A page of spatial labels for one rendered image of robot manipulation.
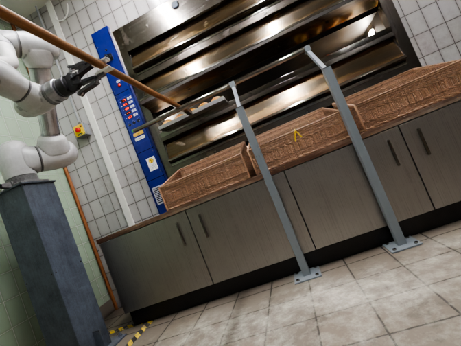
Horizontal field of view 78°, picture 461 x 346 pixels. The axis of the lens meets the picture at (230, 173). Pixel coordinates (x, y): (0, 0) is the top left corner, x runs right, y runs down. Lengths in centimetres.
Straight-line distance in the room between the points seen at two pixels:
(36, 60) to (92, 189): 114
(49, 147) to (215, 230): 108
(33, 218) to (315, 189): 147
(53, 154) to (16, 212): 37
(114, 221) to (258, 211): 136
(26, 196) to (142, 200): 88
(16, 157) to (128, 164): 82
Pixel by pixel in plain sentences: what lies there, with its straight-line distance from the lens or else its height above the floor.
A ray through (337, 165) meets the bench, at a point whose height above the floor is 47.
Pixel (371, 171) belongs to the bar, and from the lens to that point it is 155.
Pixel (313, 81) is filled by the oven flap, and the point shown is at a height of 106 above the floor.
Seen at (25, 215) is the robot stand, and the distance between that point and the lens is 184.
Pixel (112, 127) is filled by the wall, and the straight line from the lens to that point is 253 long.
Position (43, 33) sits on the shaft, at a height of 118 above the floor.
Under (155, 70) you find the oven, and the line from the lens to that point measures 245.
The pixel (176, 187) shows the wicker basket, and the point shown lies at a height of 69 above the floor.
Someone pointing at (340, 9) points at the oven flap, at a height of 138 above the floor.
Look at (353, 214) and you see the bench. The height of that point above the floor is 21.
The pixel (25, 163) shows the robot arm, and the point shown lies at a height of 112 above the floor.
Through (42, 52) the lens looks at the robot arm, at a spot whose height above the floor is 160.
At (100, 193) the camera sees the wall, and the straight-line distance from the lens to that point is 259.
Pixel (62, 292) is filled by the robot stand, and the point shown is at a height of 39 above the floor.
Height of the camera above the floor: 56
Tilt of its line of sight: 3 degrees up
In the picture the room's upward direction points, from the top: 22 degrees counter-clockwise
